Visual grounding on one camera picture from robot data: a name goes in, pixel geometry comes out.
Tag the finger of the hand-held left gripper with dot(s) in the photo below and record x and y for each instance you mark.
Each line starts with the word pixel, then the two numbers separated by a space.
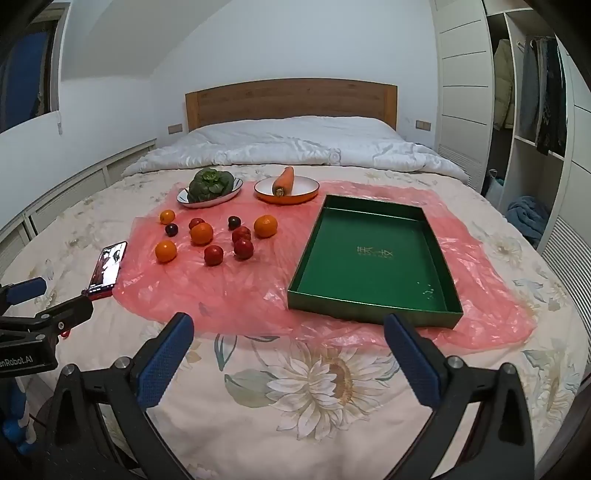
pixel 28 289
pixel 74 310

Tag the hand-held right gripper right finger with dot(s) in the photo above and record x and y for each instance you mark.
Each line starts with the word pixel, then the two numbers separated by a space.
pixel 413 364

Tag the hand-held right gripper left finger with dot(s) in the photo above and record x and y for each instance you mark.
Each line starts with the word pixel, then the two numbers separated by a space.
pixel 166 360

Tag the green tray box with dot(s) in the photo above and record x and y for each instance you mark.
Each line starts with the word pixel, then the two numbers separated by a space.
pixel 369 258

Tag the red plum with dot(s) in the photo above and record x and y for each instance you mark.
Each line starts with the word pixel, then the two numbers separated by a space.
pixel 214 255
pixel 196 223
pixel 241 233

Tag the small orange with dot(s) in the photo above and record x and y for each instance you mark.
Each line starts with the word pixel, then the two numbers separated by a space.
pixel 167 217

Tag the small red apple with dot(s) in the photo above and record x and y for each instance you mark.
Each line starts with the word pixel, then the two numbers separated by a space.
pixel 244 249

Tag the person's left hand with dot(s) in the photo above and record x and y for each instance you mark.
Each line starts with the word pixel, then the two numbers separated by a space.
pixel 11 417

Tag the smartphone with red case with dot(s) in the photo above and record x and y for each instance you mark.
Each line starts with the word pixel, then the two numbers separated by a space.
pixel 108 265

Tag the pink plastic sheet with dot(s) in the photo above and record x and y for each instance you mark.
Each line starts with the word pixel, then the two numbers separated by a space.
pixel 240 295

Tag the dark purple plum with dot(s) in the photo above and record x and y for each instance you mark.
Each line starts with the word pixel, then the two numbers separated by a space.
pixel 234 222
pixel 171 230

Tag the white oval plate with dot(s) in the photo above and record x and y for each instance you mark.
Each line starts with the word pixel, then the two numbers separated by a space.
pixel 184 197

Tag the dark green leafy vegetable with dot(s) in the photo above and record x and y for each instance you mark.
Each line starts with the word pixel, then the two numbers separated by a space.
pixel 210 184

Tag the white louvred radiator cover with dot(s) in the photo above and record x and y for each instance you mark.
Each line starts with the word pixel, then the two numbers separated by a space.
pixel 568 263

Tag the blue cloth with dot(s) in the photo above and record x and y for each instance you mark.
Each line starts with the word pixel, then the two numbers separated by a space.
pixel 526 217

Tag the plastic bag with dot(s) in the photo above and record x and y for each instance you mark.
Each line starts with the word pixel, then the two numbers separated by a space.
pixel 494 189

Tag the orange enamel bowl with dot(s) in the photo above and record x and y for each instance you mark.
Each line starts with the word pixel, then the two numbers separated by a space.
pixel 300 187

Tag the carrot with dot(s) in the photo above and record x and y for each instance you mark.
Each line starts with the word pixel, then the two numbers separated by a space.
pixel 282 182

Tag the window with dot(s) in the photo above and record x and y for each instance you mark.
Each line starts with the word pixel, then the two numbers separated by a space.
pixel 27 60

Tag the white duvet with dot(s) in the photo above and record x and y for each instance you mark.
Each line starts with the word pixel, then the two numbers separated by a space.
pixel 286 143

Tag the white wardrobe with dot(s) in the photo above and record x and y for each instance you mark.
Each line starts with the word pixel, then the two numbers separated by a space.
pixel 461 92

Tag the wooden headboard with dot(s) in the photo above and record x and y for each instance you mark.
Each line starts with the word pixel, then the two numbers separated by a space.
pixel 291 99

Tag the beige puffer jacket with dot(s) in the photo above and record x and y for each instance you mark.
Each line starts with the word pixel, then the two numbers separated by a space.
pixel 503 83

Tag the grey blue garment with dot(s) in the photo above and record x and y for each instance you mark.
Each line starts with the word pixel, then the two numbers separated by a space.
pixel 530 87

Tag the dark printed garment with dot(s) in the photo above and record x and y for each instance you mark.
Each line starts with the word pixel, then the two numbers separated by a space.
pixel 551 92

